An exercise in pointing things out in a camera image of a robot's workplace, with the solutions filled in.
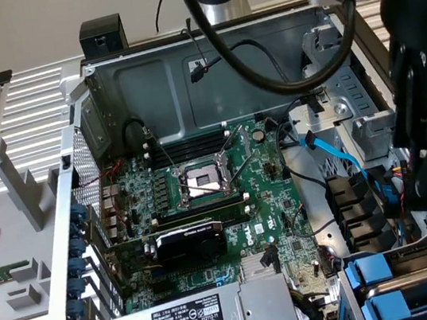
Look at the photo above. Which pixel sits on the silver optical drive bay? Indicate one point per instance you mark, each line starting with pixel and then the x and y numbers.
pixel 350 107

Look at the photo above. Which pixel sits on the hard drive in blue caddy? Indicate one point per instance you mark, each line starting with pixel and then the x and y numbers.
pixel 410 240

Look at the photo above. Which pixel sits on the silver coin cell battery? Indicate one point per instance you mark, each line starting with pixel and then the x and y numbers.
pixel 259 134

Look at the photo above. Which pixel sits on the green Dell motherboard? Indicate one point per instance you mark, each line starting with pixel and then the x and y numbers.
pixel 265 184

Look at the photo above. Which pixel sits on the metal socket cover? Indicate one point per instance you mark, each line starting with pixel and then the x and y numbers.
pixel 243 139

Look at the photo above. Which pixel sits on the white label tag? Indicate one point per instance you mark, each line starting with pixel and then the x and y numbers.
pixel 333 291

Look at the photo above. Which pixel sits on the black RAM slot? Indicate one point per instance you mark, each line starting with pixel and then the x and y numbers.
pixel 194 142
pixel 196 151
pixel 230 218

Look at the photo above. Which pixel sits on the silver finned heatsink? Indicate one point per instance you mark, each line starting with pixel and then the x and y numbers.
pixel 251 267

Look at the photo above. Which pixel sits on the thin metal locking lever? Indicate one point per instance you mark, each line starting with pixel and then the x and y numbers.
pixel 205 188
pixel 164 153

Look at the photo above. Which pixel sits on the CPU socket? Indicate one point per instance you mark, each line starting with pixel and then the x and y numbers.
pixel 200 179

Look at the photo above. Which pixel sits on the open metal PC case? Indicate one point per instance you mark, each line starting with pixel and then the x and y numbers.
pixel 148 97

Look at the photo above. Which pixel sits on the black graphics card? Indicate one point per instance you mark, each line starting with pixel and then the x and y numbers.
pixel 190 248

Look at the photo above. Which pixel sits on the blue expansion card retainer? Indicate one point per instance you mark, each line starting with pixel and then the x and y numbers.
pixel 75 248

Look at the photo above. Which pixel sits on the grey plastic parts rack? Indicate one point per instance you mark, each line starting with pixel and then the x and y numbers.
pixel 10 222

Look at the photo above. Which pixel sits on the black plastic bracket box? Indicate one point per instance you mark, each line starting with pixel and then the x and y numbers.
pixel 102 32

